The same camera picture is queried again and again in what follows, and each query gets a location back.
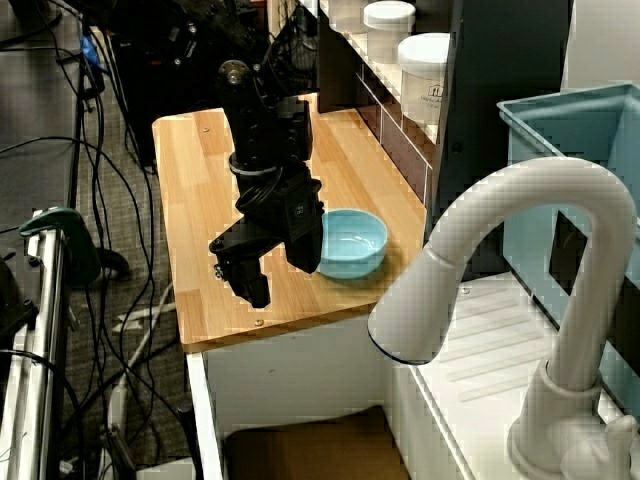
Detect dark tile backsplash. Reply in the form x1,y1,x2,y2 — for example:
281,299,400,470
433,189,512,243
354,69,434,206

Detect white floor cable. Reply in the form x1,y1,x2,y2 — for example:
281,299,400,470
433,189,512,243
107,282,176,431

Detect dark side panel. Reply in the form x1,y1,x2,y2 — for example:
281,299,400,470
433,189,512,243
317,0,362,115

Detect dark vertical post panel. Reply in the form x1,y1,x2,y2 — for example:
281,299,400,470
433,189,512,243
428,0,574,284

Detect white toy kitchen cabinet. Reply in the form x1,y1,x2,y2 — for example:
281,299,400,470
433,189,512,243
184,272,640,480

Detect silver metal rail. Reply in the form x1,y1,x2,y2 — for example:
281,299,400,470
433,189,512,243
0,214,70,480

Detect white lidded plastic jar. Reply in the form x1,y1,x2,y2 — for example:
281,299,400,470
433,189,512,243
327,0,369,35
363,0,417,65

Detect green clamp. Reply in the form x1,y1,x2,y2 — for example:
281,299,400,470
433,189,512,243
18,207,102,287

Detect teal plastic bin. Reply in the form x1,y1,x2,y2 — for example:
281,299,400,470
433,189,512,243
496,82,640,416

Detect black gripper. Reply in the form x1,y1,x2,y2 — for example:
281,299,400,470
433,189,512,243
208,162,324,309

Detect black floor cable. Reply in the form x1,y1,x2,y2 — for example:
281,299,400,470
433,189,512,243
0,135,157,331

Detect black metal bracket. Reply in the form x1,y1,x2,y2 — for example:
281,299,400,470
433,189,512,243
0,249,40,352

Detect black wire mesh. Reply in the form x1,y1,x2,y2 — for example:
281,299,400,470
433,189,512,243
269,7,321,99

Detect dark grey desk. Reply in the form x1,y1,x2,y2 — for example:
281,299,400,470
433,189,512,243
0,0,84,211

